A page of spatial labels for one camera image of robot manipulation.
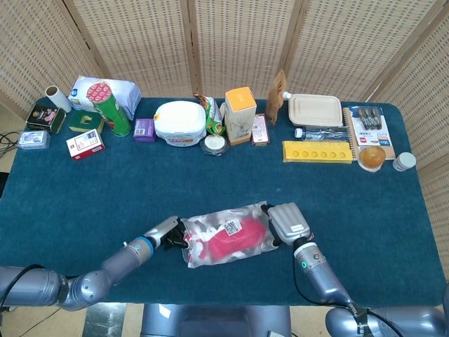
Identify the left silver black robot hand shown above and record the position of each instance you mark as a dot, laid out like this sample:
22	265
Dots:
165	230

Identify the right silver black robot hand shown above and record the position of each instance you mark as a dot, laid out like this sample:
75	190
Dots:
289	223

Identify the frosted plastic zip bag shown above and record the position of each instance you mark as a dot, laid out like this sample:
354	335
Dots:
252	249

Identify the red white patterned garment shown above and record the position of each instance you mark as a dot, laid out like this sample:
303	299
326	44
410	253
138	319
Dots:
238	235

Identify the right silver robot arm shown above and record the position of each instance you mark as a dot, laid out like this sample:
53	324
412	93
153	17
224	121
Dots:
315	270

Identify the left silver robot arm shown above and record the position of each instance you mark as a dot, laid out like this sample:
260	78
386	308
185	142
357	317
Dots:
122	261

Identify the green snack packet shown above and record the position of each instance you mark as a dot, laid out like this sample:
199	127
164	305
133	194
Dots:
214	116

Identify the blue carpet table cover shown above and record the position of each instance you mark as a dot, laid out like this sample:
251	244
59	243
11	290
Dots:
140	182

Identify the yellow dimpled tray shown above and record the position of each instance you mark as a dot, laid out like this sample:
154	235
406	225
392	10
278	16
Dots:
315	152

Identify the clear water bottle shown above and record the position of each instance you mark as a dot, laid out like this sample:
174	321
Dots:
322	133

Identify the pink small box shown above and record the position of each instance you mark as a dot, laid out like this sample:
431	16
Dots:
260	130

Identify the grey robot torso base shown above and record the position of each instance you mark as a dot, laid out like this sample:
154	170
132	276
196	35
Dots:
210	319

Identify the small dark bowl white lid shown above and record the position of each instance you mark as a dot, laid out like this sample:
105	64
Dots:
214	142

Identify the purple small box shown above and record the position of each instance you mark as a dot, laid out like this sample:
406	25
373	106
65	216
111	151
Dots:
144	130

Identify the orange jelly cup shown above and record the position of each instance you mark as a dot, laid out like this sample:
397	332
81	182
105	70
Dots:
372	157

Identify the shiny metal floor plate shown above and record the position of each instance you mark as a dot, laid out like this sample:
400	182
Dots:
105	321

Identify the white wet wipes tub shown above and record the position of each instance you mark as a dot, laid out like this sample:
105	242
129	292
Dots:
179	119

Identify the orange cream diffuser box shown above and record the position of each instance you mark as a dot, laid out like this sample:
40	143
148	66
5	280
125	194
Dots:
240	119

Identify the red white carton box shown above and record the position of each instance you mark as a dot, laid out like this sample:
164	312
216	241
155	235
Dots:
86	144

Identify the beige lidded food container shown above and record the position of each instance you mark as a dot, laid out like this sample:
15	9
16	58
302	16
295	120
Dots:
315	109

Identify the binder clips blister pack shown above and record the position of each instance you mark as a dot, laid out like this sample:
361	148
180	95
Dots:
372	133

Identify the kraft spiral notebook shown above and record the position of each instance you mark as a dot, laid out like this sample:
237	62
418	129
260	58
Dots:
388	151

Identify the green chips can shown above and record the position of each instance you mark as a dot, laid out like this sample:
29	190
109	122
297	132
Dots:
115	116

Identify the brown spout pouch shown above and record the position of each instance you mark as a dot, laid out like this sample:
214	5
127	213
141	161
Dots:
275	98

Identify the small white jar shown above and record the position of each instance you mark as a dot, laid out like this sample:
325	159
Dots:
404	160

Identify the dark green square tin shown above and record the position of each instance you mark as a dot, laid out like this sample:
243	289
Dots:
79	123

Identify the white blue tissue pack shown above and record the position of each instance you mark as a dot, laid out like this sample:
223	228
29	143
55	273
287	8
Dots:
122	94

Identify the clear plastic pack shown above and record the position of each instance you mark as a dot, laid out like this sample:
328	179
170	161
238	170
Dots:
33	139

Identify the white paper roll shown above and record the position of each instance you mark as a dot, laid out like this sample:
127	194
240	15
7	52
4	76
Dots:
58	98

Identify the woven folding screen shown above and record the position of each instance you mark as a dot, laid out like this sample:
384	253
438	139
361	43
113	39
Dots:
245	42

